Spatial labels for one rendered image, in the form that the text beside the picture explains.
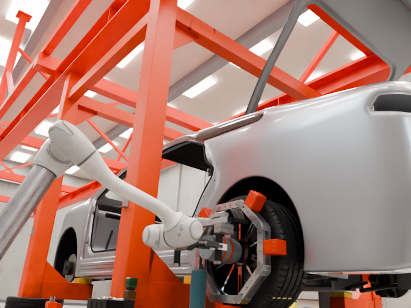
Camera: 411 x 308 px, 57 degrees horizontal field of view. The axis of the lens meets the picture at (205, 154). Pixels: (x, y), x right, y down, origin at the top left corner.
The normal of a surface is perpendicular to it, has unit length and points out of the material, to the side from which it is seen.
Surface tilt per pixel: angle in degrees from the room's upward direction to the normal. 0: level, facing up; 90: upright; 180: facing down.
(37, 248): 90
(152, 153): 90
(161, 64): 90
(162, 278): 90
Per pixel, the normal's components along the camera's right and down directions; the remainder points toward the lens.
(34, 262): 0.64, -0.25
